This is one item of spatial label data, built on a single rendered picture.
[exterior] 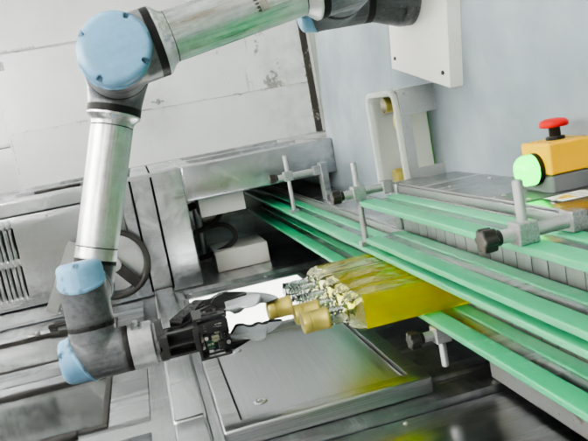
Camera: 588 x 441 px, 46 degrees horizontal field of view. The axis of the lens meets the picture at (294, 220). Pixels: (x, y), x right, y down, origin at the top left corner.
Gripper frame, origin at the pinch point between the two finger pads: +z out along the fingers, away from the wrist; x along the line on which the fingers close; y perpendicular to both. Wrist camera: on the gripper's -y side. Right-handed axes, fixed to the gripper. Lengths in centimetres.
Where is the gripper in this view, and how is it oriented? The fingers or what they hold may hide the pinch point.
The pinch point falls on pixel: (271, 310)
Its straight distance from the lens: 121.4
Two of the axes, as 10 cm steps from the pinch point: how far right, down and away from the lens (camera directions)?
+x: -1.8, -9.7, -1.7
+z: 9.6, -2.1, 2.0
